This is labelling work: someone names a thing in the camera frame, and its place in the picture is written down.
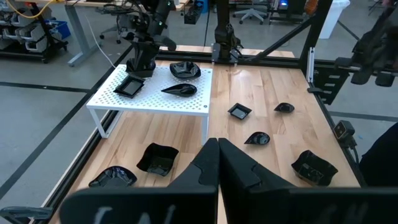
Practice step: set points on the orange object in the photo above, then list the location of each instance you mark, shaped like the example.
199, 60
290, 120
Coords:
311, 6

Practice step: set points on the black box under desk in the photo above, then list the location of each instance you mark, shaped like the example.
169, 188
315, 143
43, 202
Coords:
193, 14

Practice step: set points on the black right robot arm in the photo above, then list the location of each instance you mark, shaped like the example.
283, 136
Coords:
224, 37

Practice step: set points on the black aluminium frame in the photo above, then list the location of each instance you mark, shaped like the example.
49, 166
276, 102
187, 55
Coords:
267, 61

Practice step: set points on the large black square wavy plate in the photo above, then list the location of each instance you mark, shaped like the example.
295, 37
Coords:
314, 169

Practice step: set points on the black teardrop plate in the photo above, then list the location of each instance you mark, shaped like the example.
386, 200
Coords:
285, 107
259, 138
183, 90

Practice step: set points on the grey office chair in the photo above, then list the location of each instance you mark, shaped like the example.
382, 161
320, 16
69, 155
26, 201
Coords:
109, 30
250, 13

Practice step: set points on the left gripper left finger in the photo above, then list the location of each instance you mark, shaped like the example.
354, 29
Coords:
199, 174

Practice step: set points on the white bracket strip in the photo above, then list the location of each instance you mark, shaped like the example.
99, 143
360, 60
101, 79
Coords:
310, 65

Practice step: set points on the white perforated metal shelf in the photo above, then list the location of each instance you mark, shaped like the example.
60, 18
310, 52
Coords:
149, 104

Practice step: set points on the small black square plate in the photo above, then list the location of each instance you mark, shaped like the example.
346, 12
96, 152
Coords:
129, 87
239, 111

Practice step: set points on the black shelf with grey bins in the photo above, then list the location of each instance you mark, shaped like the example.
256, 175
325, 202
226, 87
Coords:
35, 45

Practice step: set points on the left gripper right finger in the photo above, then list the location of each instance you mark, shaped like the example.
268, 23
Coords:
242, 174

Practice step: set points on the black leader arm base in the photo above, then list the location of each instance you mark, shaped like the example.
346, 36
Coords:
329, 88

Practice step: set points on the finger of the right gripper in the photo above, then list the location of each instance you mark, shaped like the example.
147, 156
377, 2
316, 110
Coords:
139, 63
150, 63

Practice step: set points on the black equipment rack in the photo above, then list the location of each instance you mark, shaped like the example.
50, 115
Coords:
293, 9

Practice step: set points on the black table clamp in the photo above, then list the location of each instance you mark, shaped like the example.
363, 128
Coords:
25, 214
314, 90

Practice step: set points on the blue plastic bin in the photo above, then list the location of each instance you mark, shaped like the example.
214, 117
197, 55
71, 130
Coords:
61, 28

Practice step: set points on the black rounded wavy plate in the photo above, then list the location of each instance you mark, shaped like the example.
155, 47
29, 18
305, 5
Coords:
186, 77
113, 177
185, 69

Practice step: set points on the person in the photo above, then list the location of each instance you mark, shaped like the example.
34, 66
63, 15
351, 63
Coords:
385, 158

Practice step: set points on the small table-level camera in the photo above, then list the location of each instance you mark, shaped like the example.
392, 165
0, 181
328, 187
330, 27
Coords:
343, 130

